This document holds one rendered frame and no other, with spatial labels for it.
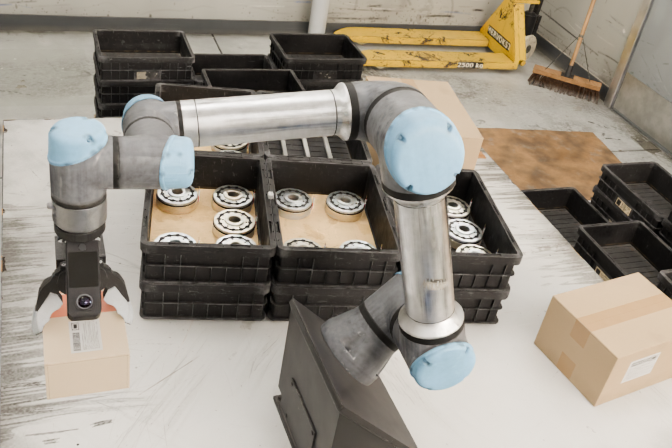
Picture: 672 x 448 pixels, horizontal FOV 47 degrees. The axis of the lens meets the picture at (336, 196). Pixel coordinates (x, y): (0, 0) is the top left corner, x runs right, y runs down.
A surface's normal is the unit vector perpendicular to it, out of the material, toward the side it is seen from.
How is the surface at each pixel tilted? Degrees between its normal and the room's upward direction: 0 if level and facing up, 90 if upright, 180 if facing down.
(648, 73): 90
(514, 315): 0
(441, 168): 77
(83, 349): 0
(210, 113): 40
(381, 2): 90
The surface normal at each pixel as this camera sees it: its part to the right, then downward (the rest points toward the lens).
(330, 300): 0.15, 0.55
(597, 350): -0.87, 0.14
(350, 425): 0.35, 0.56
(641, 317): 0.15, -0.83
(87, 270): 0.33, -0.41
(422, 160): 0.24, 0.36
